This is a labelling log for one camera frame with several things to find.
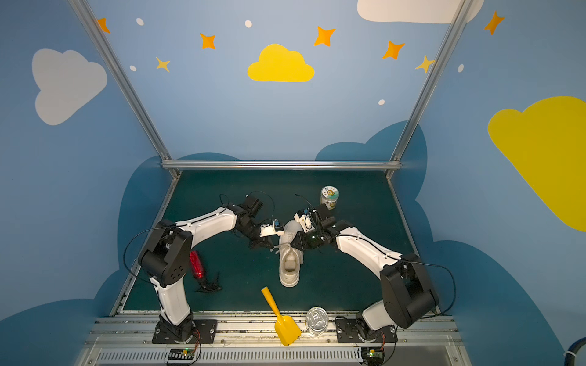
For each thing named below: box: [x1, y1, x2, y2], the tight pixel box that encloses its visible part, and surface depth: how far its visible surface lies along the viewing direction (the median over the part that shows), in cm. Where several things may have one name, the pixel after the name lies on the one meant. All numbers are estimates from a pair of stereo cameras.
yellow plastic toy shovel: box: [260, 286, 302, 347], surface depth 78 cm
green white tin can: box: [320, 185, 340, 211], surface depth 106 cm
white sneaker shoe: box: [278, 219, 304, 289], surface depth 86 cm
